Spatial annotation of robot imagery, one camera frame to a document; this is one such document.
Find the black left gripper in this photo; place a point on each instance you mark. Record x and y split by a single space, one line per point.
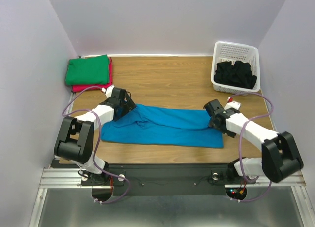
129 106

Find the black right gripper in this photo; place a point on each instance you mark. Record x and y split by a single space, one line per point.
212 121

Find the blue t shirt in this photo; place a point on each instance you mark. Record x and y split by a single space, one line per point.
150 125

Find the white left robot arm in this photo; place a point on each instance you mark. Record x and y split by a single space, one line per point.
80 133

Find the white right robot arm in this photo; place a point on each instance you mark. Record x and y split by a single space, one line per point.
280 157

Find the green folded t shirt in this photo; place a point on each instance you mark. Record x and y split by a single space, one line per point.
88 71

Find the black t shirt in basket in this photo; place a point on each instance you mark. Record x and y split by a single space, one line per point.
238 74

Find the pink folded t shirt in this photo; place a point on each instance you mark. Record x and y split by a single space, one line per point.
79 88

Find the white plastic laundry basket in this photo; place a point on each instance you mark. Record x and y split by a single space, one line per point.
228 51

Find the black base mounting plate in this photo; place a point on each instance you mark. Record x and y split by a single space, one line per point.
162 179

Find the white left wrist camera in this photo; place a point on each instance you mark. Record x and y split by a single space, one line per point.
108 90

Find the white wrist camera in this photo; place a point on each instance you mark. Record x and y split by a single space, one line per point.
231 103
108 90

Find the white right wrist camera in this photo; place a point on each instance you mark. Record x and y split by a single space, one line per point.
231 103

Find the aluminium frame rail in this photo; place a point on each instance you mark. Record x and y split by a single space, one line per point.
69 178

